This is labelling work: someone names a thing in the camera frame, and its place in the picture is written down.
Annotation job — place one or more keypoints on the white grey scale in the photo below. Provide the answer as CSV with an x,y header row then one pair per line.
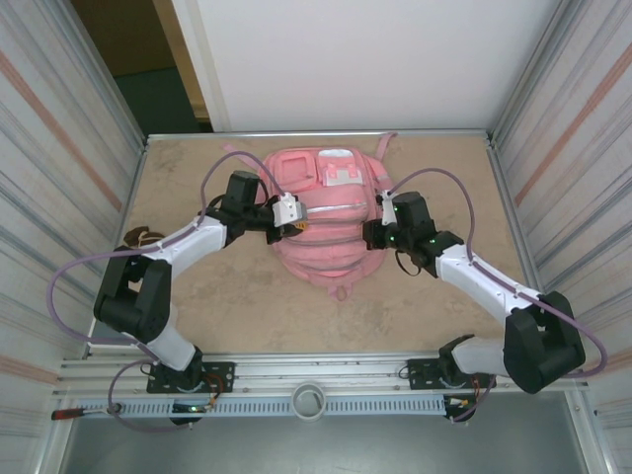
x,y
106,349

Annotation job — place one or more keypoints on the grey metal sheet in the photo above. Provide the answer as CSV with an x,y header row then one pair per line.
x,y
316,449

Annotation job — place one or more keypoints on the aluminium mounting rail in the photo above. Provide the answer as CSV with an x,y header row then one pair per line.
x,y
316,368

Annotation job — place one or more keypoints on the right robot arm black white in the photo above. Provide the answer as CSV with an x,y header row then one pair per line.
x,y
543,345

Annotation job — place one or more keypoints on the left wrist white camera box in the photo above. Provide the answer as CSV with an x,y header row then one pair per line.
x,y
289,210

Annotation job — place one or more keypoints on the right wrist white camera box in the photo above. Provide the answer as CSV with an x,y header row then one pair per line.
x,y
385,201

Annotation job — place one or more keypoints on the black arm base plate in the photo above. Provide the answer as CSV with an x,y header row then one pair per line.
x,y
419,375
222,377

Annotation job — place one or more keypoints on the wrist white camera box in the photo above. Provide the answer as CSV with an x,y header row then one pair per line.
x,y
385,201
289,210

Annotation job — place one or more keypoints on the pink backpack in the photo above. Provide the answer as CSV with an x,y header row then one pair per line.
x,y
326,257

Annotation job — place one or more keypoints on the grey round pipe fitting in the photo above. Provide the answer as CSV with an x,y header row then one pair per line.
x,y
307,397

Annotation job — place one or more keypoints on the brown cloth bundle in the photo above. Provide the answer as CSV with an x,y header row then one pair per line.
x,y
138,236

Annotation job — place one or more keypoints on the white door frame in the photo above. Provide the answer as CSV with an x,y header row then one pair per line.
x,y
197,64

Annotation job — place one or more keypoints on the corrugated metal side panel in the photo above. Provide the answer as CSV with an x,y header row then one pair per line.
x,y
49,197
582,173

